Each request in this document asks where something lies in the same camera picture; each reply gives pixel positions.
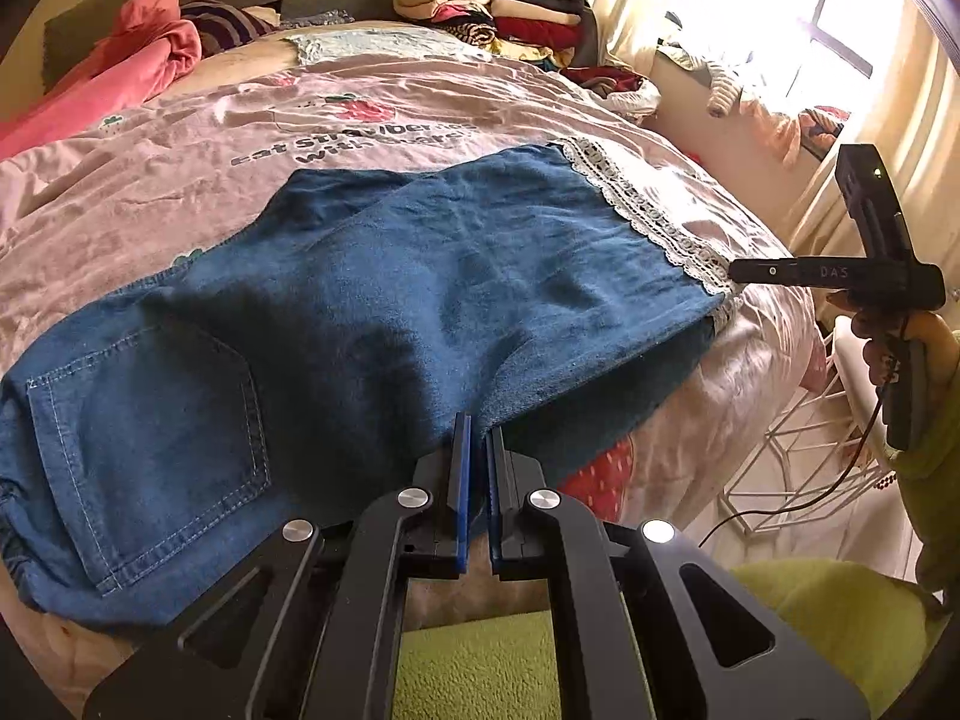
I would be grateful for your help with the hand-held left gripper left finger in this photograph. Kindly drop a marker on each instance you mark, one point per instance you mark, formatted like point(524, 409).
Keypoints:
point(461, 495)

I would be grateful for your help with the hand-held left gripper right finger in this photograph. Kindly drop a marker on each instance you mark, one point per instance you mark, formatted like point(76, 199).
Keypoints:
point(495, 495)

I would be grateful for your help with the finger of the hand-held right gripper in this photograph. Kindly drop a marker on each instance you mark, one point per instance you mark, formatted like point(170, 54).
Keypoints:
point(765, 273)

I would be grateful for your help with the blue denim pants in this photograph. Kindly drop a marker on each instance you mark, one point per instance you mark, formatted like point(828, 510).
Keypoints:
point(375, 300)

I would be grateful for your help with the person's right forearm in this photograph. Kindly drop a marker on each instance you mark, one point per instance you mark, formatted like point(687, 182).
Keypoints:
point(941, 420)

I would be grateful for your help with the person's right hand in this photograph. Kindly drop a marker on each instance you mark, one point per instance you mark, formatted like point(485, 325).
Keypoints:
point(866, 330)

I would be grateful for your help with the peach cloth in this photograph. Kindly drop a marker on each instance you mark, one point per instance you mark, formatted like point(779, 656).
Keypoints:
point(780, 127)

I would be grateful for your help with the red and white clothes heap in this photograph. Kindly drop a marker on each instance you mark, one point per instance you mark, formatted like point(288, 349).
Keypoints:
point(615, 86)

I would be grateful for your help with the window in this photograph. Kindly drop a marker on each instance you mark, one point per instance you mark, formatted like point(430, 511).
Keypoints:
point(840, 30)

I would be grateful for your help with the person's green fuzzy clothing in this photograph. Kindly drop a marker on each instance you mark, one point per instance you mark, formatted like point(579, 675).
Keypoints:
point(825, 615)

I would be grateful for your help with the pile of folded clothes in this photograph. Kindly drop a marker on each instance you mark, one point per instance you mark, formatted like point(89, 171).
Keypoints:
point(517, 15)

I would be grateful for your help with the pink strawberry printed duvet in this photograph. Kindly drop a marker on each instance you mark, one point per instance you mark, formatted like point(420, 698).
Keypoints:
point(187, 165)

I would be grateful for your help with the light blue knitted cloth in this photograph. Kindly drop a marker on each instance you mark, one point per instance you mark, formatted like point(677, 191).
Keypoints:
point(360, 45)

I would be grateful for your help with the beige bed sheet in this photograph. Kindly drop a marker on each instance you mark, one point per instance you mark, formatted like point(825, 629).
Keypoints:
point(247, 64)

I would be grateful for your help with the dark patterned pillow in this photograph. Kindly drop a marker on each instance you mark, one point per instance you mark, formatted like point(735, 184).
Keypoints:
point(315, 19)

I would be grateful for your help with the coral pink blanket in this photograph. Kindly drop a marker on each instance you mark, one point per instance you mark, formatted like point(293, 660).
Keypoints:
point(135, 52)

